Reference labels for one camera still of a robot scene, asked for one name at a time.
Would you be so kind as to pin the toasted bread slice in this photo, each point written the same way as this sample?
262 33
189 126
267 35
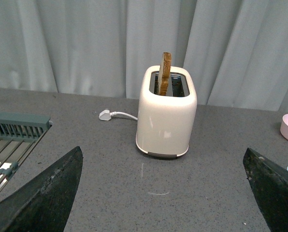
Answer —
164 73

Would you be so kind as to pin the white toaster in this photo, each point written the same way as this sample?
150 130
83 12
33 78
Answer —
165 123

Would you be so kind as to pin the green dish rack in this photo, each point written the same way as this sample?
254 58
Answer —
19 134

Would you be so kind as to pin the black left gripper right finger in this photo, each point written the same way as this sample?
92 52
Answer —
269 184

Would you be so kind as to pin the grey curtain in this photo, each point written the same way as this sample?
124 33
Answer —
236 51

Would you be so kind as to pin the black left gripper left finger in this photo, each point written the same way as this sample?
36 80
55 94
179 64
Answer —
45 202

